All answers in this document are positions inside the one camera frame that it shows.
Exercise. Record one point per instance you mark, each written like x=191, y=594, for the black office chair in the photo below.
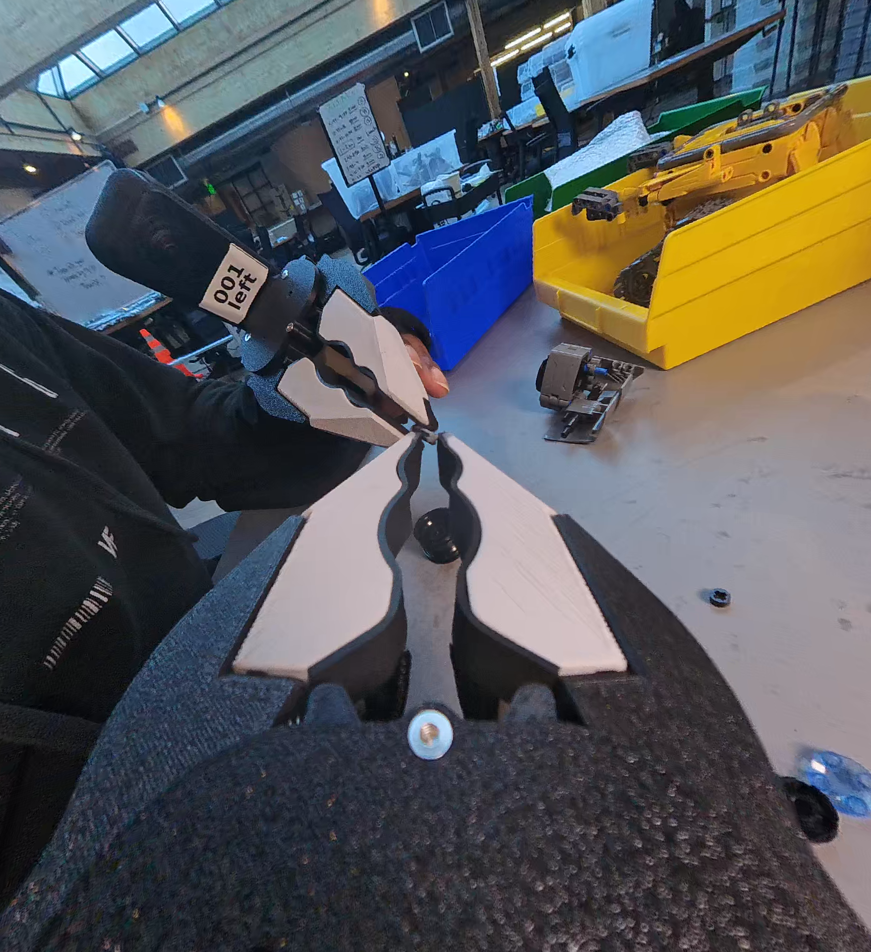
x=554, y=104

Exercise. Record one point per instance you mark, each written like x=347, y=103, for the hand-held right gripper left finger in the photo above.
x=316, y=587

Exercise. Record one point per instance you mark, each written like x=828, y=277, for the black round toy plate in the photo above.
x=811, y=811

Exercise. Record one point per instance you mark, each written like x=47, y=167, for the yellow bin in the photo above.
x=777, y=260

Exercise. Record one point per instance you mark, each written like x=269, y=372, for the grey desk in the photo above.
x=740, y=520

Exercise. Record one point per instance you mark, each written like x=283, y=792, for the skylight window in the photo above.
x=130, y=30

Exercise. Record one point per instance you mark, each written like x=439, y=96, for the white storage box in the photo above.
x=606, y=44

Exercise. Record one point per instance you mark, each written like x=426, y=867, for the yellow toy bulldozer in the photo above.
x=740, y=156

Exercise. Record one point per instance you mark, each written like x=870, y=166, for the grey toy cab assembly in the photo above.
x=562, y=379

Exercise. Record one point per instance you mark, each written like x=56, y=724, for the orange traffic cone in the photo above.
x=156, y=346

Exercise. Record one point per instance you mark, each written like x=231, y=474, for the wooden pillar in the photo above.
x=483, y=59

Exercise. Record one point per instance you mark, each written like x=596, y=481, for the blue-grey chair seat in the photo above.
x=212, y=539

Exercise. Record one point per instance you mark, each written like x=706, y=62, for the person's left hand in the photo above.
x=431, y=372

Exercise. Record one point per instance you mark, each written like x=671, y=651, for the clear plastic cover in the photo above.
x=420, y=160

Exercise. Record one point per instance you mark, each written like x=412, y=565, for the white foam sheet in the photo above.
x=599, y=149

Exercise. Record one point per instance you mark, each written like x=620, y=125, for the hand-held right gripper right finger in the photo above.
x=532, y=587

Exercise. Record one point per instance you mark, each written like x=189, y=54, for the small black bushing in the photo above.
x=719, y=597

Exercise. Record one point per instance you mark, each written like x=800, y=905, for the person's black hoodie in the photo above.
x=48, y=520

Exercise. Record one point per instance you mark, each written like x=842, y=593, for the green bin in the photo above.
x=703, y=115

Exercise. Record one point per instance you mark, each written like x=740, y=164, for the black toy wheel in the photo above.
x=437, y=535

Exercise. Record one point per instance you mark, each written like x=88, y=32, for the wooden table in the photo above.
x=703, y=48

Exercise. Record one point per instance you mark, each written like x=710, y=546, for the white whiteboard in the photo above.
x=56, y=245

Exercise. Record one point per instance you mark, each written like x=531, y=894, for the clear blue round plate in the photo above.
x=844, y=781

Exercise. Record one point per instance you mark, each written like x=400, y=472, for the blue bin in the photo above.
x=472, y=282

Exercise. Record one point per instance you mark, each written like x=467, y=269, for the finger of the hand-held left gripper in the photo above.
x=376, y=349
x=324, y=401

